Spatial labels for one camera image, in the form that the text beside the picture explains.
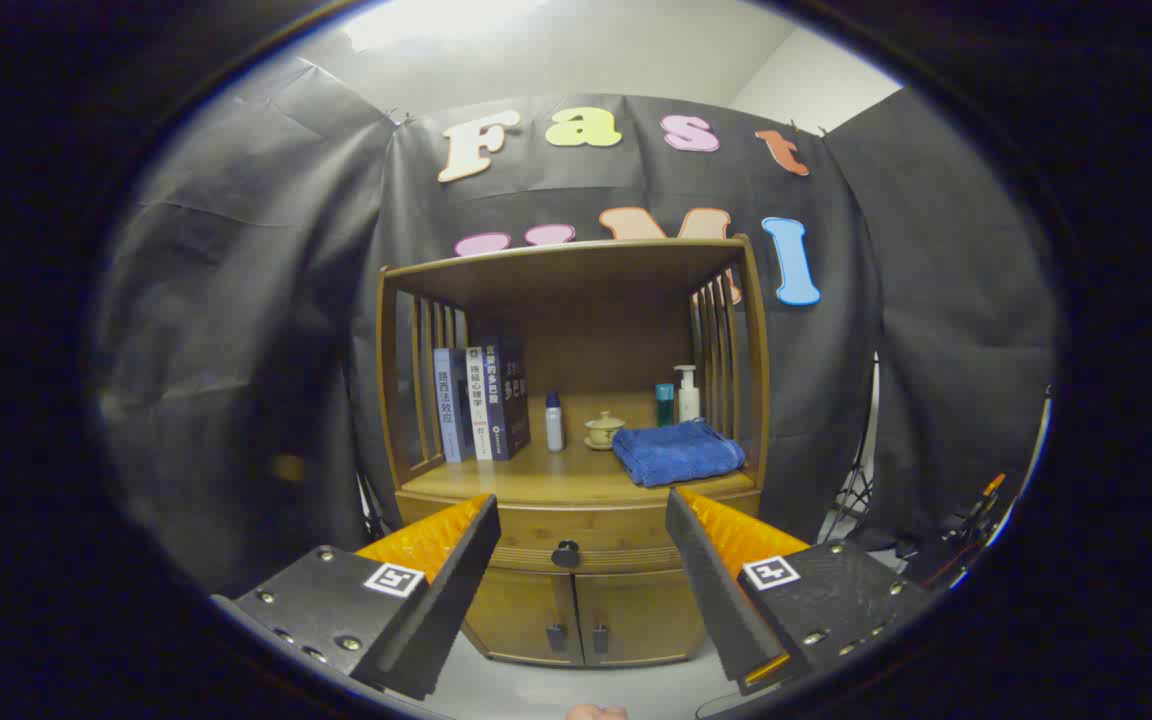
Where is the wooden cabinet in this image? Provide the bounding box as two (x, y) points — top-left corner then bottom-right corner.
(376, 235), (772, 669)

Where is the black device with orange tip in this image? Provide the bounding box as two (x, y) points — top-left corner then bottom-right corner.
(901, 473), (1012, 591)

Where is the white spine book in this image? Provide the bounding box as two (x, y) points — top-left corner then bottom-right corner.
(465, 345), (493, 461)

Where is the wooden cabinet door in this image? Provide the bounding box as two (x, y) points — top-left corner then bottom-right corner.
(461, 568), (585, 666)
(576, 570), (712, 666)

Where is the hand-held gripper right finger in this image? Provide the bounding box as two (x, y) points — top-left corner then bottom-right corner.
(664, 486), (937, 697)

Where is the cream lidded teacup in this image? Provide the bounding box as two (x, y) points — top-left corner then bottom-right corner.
(584, 411), (627, 451)

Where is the wooden countertop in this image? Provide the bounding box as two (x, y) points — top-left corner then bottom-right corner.
(401, 395), (757, 506)

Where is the light blue book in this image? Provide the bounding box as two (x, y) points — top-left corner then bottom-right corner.
(433, 347), (477, 464)

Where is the dark navy book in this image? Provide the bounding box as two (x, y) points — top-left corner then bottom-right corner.
(481, 335), (532, 461)

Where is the blue folded towel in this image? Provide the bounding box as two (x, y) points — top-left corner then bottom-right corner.
(612, 419), (747, 489)

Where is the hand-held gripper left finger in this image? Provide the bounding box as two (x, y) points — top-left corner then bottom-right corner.
(211, 493), (502, 701)

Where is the black backdrop stand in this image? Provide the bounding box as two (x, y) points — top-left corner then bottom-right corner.
(356, 470), (387, 541)
(821, 355), (882, 546)

